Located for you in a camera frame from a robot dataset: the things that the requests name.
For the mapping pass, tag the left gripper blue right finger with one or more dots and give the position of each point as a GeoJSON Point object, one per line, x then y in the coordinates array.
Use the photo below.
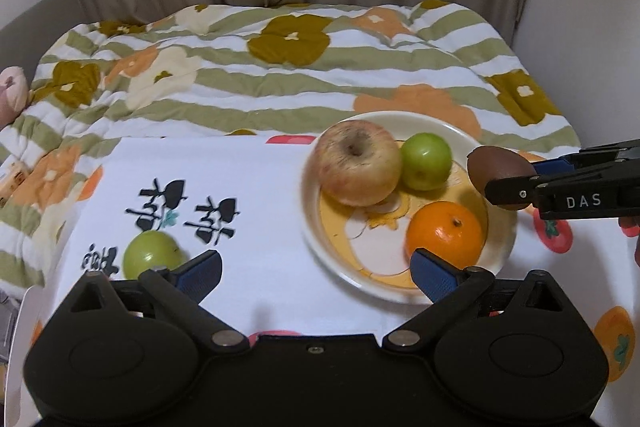
{"type": "Point", "coordinates": [452, 292]}

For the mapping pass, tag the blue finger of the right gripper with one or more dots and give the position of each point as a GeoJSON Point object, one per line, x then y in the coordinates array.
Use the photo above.
{"type": "Point", "coordinates": [513, 193]}
{"type": "Point", "coordinates": [553, 167]}

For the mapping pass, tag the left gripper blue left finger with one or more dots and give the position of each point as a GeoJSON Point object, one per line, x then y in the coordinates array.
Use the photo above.
{"type": "Point", "coordinates": [178, 294]}

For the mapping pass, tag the brown kiwi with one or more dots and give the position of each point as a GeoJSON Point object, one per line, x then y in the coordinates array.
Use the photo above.
{"type": "Point", "coordinates": [487, 163]}

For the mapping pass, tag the green apple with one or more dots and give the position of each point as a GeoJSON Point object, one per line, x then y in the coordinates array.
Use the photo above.
{"type": "Point", "coordinates": [426, 162]}
{"type": "Point", "coordinates": [151, 249]}

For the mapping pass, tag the large orange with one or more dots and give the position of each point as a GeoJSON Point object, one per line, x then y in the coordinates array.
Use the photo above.
{"type": "Point", "coordinates": [449, 230]}

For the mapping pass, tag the large yellow-red apple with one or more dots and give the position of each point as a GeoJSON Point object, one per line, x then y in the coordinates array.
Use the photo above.
{"type": "Point", "coordinates": [357, 163]}

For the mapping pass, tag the cream duck print plate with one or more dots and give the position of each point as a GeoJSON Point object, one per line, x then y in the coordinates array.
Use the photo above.
{"type": "Point", "coordinates": [365, 247]}

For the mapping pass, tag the white fruit print cloth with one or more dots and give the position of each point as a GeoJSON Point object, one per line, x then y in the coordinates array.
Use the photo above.
{"type": "Point", "coordinates": [240, 196]}

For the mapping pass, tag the striped floral quilt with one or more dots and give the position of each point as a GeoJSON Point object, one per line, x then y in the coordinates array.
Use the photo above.
{"type": "Point", "coordinates": [213, 69]}

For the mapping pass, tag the pink plush toy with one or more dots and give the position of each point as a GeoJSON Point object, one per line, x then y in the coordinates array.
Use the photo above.
{"type": "Point", "coordinates": [14, 94]}

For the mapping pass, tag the grey headboard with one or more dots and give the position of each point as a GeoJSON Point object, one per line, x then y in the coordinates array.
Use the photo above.
{"type": "Point", "coordinates": [30, 35]}

